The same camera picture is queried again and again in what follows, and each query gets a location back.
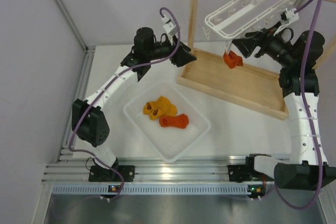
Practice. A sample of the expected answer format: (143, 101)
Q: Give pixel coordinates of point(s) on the slotted grey cable duct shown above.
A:
(154, 189)

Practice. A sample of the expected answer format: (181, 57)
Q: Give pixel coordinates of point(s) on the aluminium corner frame post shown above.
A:
(71, 24)

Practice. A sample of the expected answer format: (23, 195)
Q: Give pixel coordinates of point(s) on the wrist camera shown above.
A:
(289, 16)
(169, 27)

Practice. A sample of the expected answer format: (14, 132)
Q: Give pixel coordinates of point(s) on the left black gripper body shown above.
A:
(175, 59)

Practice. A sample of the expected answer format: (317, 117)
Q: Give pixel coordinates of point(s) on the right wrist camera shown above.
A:
(289, 16)

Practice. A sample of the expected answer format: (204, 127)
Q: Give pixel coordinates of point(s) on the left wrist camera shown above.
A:
(169, 27)

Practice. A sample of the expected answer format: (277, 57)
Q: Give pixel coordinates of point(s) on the yellow sock upper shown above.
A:
(163, 103)

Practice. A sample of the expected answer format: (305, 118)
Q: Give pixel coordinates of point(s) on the yellow sock lower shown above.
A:
(156, 114)

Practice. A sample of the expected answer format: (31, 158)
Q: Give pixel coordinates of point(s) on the wooden hanging rack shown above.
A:
(248, 86)

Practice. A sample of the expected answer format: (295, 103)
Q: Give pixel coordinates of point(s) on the orange sock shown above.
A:
(181, 121)
(232, 60)

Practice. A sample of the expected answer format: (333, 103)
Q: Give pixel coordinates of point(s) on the white plastic tray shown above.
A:
(170, 143)

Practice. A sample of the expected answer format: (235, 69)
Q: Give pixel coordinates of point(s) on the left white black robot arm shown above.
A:
(144, 37)

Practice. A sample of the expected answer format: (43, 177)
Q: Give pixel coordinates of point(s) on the yellow sock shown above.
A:
(156, 114)
(163, 103)

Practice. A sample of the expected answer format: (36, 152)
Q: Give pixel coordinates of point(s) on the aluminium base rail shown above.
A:
(205, 169)

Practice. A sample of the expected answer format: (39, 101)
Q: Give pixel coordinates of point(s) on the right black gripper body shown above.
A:
(264, 34)

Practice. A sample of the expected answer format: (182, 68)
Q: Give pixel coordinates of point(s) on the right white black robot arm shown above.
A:
(301, 99)

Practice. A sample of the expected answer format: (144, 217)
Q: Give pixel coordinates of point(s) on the white clip hanger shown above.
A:
(238, 17)

